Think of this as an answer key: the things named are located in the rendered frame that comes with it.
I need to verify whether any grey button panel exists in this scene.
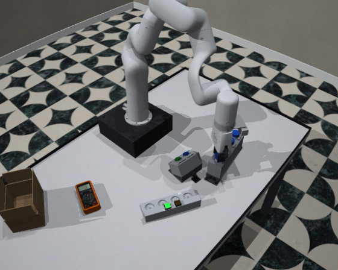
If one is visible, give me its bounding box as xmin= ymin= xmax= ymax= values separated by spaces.
xmin=168 ymin=150 xmax=202 ymax=183

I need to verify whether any brown cardboard box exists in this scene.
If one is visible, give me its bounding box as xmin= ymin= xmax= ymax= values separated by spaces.
xmin=0 ymin=168 xmax=45 ymax=233

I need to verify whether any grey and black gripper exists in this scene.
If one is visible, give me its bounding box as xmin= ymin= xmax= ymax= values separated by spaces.
xmin=211 ymin=124 xmax=233 ymax=163

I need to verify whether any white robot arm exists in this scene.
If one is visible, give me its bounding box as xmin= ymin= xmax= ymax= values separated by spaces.
xmin=121 ymin=0 xmax=249 ymax=136

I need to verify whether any orange digital multimeter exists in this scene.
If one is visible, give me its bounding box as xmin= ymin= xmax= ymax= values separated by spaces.
xmin=75 ymin=180 xmax=101 ymax=215

